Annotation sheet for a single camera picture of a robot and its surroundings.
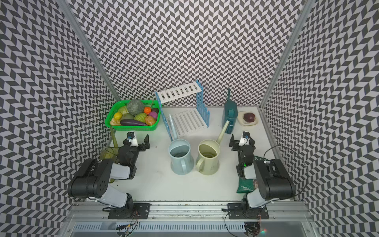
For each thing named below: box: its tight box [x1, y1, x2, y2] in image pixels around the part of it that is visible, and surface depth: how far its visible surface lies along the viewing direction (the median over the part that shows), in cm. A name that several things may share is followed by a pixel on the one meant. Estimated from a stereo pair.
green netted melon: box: [127, 99, 145, 116], surface depth 105 cm
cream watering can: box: [195, 119, 230, 176], surface depth 76 cm
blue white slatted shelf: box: [154, 79, 203, 107], surface depth 93 cm
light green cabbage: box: [134, 112, 148, 123], surface depth 104 cm
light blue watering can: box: [168, 114, 195, 176], surface depth 75 cm
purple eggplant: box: [119, 118, 148, 126], surface depth 104 cm
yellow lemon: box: [113, 112, 123, 120], surface depth 104 cm
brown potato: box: [145, 115, 157, 126], surface depth 102 cm
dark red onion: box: [243, 112, 256, 123], surface depth 108 cm
